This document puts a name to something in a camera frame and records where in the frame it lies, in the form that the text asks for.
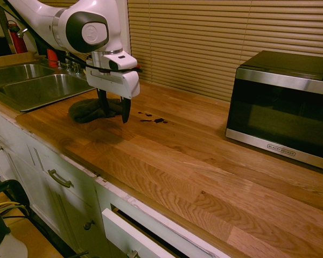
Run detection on dark brown cloth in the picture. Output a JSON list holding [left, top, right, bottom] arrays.
[[68, 98, 124, 124]]

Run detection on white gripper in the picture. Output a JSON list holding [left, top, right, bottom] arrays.
[[85, 67, 141, 124]]

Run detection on white open drawer front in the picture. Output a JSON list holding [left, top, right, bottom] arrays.
[[101, 208, 173, 258]]

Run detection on narrow beige window blind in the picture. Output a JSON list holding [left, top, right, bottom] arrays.
[[39, 0, 80, 8]]

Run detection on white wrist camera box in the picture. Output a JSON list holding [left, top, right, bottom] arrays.
[[103, 51, 138, 73]]

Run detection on red fire extinguisher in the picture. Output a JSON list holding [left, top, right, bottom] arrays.
[[6, 20, 28, 54]]

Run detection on orange spray bottle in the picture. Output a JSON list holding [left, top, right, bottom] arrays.
[[46, 48, 59, 68]]

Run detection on metal bar cabinet handle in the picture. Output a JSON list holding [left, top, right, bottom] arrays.
[[47, 169, 74, 188]]

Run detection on stainless steel double sink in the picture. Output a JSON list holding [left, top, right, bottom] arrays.
[[0, 63, 97, 112]]

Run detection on yellow wires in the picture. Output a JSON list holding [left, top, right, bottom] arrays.
[[0, 201, 26, 211]]

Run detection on black steel microwave oven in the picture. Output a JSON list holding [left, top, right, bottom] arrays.
[[225, 50, 323, 173]]

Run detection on wide beige window blind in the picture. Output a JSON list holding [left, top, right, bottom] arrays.
[[128, 0, 323, 103]]

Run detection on dark liquid spill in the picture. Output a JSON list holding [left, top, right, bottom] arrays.
[[136, 110, 169, 125]]

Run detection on black metal stand frame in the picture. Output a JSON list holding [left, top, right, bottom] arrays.
[[0, 179, 31, 218]]

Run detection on white robot base with label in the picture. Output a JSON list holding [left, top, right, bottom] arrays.
[[0, 205, 29, 258]]

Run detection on white kitchen cabinet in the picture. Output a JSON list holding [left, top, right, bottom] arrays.
[[0, 104, 227, 258]]

